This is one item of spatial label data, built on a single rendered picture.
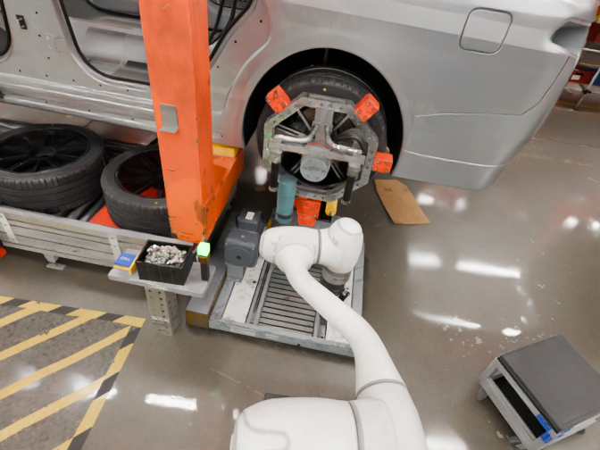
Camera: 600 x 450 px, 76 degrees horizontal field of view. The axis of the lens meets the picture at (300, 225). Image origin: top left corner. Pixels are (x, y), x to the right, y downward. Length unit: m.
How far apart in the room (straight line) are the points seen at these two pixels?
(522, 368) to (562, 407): 0.19
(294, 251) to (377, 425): 0.49
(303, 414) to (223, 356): 1.42
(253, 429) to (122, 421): 1.36
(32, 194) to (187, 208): 1.04
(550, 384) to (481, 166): 1.01
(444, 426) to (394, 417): 1.41
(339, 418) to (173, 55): 1.15
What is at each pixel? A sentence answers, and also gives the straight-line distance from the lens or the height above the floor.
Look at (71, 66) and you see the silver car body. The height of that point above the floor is 1.02.
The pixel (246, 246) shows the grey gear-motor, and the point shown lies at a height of 0.39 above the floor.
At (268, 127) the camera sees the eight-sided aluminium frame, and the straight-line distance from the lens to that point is 1.87.
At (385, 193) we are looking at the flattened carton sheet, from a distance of 3.25.
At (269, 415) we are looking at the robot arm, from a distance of 0.68.
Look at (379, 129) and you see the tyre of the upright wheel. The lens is 1.91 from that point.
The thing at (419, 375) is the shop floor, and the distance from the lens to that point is 2.21.
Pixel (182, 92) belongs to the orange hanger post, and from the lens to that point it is 1.44.
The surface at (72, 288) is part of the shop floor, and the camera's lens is 2.50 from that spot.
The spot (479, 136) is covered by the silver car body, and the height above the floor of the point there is 1.04.
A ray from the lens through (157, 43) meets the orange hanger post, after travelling 1.41.
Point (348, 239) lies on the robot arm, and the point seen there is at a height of 1.10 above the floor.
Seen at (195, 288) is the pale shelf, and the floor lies 0.45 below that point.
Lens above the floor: 1.80
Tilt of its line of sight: 41 degrees down
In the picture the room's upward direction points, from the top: 9 degrees clockwise
